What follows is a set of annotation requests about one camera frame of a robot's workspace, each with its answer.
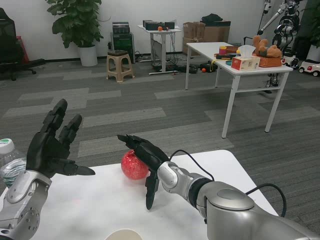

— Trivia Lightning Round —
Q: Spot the large cardboard box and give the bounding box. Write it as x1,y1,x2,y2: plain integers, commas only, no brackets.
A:
203,24,231,44

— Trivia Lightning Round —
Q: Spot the white paper cup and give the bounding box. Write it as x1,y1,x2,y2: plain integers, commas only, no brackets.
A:
103,228,143,240

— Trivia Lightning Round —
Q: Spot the brown plush bear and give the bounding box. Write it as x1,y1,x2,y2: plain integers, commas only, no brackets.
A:
252,35,282,59

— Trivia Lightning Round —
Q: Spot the black cloth bag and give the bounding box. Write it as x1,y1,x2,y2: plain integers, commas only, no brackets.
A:
200,13,223,23

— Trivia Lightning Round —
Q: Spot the white toy car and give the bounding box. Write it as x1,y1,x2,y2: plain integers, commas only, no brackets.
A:
281,54,300,70
298,58,320,77

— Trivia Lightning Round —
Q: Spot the white camera on stand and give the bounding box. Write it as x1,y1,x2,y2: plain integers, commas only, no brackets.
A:
258,0,272,33

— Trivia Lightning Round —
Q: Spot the beige plastic stool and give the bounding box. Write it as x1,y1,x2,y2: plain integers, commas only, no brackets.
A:
106,49,134,83

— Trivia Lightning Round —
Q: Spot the white plant pot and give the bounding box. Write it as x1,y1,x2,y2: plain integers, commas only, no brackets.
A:
306,44,320,62
79,44,98,67

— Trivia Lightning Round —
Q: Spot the silver black humanoid robot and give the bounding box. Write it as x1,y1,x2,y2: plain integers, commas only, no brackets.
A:
257,0,301,95

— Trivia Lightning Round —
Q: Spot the red apple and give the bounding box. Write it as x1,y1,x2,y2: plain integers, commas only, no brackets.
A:
120,149,150,180

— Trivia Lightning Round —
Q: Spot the grey computer case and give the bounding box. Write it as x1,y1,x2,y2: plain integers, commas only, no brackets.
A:
151,39,163,68

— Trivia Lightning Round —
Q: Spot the red panel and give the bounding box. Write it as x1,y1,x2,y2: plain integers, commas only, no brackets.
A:
16,35,30,63

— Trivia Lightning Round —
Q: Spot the black green computer tower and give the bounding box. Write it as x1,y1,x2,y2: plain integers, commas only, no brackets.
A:
109,32,136,65

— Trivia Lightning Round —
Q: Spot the red white tissue box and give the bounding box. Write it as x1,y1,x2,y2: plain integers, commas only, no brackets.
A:
231,45,261,72

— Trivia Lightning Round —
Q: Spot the black bag with yellow strap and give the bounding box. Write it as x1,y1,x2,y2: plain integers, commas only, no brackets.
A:
199,62,218,73

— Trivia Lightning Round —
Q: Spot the orange basket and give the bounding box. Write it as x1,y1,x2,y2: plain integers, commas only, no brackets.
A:
257,55,283,68

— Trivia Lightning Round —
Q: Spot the small white standing desk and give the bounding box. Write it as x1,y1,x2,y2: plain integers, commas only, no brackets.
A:
136,24,183,76

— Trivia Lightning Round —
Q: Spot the black striped equipment case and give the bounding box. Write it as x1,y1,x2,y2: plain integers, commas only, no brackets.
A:
112,21,130,35

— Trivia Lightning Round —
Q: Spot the dark green plant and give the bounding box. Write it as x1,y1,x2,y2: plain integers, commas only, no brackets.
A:
303,0,320,48

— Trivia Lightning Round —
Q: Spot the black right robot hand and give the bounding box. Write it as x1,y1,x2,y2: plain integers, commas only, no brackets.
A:
116,134,171,211

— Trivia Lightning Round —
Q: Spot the tall open cardboard box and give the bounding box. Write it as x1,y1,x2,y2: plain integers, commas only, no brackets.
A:
183,21,206,39

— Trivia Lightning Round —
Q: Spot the clear plastic water bottle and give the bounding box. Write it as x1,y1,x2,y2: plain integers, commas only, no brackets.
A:
0,137,27,188

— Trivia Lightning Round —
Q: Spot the low cardboard box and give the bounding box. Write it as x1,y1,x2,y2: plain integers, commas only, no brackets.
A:
182,36,205,56

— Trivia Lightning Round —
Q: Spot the large green leafy plant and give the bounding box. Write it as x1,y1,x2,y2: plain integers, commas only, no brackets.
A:
44,0,105,49

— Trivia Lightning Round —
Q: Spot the black mesh office chair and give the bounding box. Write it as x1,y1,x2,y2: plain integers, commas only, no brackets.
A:
0,7,46,82

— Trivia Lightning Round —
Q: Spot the wide black electronics box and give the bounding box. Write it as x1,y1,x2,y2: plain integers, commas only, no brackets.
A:
145,21,165,31

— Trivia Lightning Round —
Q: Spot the white folding table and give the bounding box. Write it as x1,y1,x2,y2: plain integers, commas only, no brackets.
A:
184,41,294,139

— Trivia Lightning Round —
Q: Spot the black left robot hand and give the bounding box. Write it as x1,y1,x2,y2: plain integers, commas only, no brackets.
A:
25,98,96,180

